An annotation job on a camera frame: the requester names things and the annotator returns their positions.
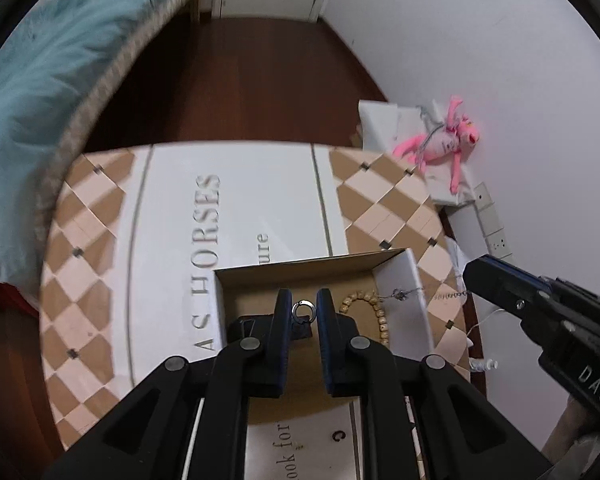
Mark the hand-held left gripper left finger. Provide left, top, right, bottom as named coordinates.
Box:
left=42, top=288, right=294, bottom=480

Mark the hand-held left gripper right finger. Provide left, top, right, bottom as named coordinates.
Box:
left=316, top=287, right=552, bottom=480

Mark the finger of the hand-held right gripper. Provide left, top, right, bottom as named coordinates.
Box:
left=481, top=254, right=556, bottom=295
left=462, top=259, right=556, bottom=332

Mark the wooden bead bracelet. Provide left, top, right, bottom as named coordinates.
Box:
left=339, top=289, right=392, bottom=347

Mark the silver chain necklace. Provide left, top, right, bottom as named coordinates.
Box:
left=384, top=286, right=475, bottom=303

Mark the cardboard box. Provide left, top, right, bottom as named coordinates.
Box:
left=213, top=247, right=437, bottom=427

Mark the person's right forearm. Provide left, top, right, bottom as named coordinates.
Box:
left=541, top=394, right=598, bottom=458

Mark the checkered printed board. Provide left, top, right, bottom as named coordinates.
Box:
left=39, top=142, right=475, bottom=480

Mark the pink plush toy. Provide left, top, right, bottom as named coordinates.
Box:
left=392, top=95, right=482, bottom=194

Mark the beige woven bed edge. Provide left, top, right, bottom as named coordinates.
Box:
left=34, top=0, right=208, bottom=266

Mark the light blue fluffy blanket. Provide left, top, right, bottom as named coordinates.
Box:
left=0, top=0, right=216, bottom=293

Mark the white cable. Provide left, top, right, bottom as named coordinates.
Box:
left=466, top=305, right=507, bottom=374

